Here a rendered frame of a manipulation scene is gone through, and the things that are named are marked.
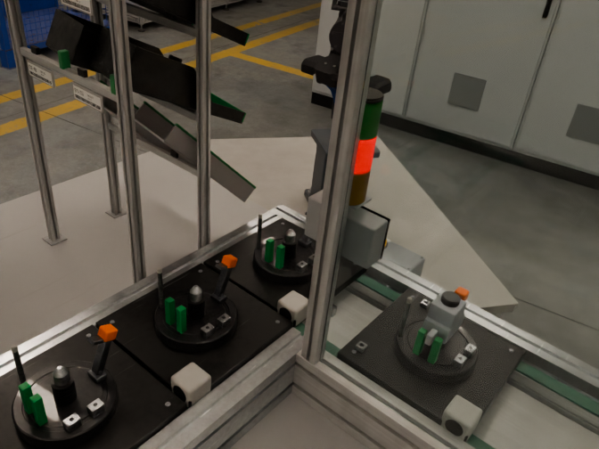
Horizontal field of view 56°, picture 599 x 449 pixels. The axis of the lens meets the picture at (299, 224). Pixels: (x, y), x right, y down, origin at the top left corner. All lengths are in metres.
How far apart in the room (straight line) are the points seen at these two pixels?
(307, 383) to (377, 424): 0.14
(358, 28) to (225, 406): 0.57
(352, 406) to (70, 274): 0.68
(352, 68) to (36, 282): 0.86
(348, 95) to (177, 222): 0.84
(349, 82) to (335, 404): 0.54
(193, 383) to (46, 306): 0.46
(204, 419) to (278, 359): 0.16
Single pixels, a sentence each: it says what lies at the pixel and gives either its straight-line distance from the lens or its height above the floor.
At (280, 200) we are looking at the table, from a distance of 1.56.
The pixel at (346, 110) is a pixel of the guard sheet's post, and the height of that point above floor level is 1.40.
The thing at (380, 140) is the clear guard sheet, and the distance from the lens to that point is 0.70.
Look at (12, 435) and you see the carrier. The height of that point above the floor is 0.97.
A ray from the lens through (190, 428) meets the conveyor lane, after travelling 0.87.
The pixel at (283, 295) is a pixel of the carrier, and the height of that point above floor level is 0.97.
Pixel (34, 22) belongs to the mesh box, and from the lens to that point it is 5.38.
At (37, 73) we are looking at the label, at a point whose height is 1.28.
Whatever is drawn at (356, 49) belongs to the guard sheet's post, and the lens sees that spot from 0.68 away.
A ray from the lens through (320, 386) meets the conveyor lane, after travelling 0.98.
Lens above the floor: 1.66
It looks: 33 degrees down
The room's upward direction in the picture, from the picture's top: 6 degrees clockwise
